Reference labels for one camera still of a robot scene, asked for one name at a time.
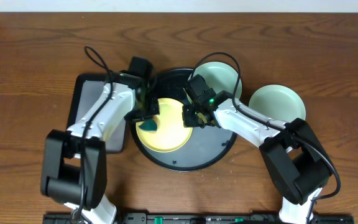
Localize yellow plate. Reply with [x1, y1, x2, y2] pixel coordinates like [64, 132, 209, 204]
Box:
[135, 98, 193, 153]

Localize light green plate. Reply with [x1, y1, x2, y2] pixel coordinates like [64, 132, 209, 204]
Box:
[194, 62, 238, 94]
[249, 85, 306, 122]

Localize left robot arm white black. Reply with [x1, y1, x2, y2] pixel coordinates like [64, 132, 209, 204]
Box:
[40, 82, 159, 223]

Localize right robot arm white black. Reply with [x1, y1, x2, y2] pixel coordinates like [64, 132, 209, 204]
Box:
[182, 91, 338, 223]

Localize green yellow sponge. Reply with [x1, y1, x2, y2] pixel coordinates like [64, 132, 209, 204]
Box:
[139, 119, 158, 132]

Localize black round tray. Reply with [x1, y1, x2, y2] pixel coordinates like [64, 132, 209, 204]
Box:
[130, 68, 237, 172]

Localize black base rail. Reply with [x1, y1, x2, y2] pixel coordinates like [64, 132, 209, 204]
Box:
[42, 213, 355, 224]

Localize black rectangular tray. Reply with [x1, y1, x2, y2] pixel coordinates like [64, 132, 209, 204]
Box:
[67, 73, 126, 154]

